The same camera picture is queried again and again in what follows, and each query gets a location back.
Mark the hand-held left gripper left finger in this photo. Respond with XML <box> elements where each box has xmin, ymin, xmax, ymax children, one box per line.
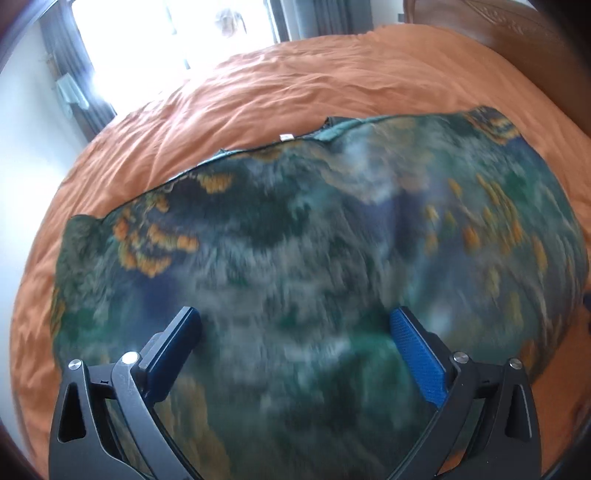
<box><xmin>47</xmin><ymin>305</ymin><xmax>202</xmax><ymax>480</ymax></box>

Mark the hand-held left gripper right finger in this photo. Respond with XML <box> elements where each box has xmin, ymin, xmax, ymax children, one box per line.
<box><xmin>389</xmin><ymin>306</ymin><xmax>542</xmax><ymax>480</ymax></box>

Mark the green printed padded jacket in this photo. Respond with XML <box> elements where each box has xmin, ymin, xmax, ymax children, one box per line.
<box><xmin>50</xmin><ymin>105</ymin><xmax>591</xmax><ymax>480</ymax></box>

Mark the light blue hanging cloth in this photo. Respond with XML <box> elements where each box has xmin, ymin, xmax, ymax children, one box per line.
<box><xmin>55</xmin><ymin>74</ymin><xmax>90</xmax><ymax>116</ymax></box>

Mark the orange bed cover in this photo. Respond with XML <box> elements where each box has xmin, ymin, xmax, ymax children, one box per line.
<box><xmin>9</xmin><ymin>23</ymin><xmax>591</xmax><ymax>462</ymax></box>

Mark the wooden coat rack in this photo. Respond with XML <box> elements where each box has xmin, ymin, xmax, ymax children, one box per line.
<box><xmin>44</xmin><ymin>51</ymin><xmax>65</xmax><ymax>84</ymax></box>

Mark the sliding glass balcony door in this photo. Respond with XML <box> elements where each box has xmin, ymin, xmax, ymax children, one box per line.
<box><xmin>71</xmin><ymin>0</ymin><xmax>287</xmax><ymax>112</ymax></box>

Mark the grey-blue curtain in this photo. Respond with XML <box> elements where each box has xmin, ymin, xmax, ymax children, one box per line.
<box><xmin>270</xmin><ymin>0</ymin><xmax>375</xmax><ymax>42</ymax></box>
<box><xmin>41</xmin><ymin>4</ymin><xmax>118</xmax><ymax>139</ymax></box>

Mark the grey hanging laundry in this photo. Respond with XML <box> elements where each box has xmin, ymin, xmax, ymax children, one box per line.
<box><xmin>215</xmin><ymin>8</ymin><xmax>247</xmax><ymax>38</ymax></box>

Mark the carved wooden headboard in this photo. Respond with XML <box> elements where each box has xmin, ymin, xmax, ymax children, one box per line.
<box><xmin>403</xmin><ymin>0</ymin><xmax>550</xmax><ymax>51</ymax></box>

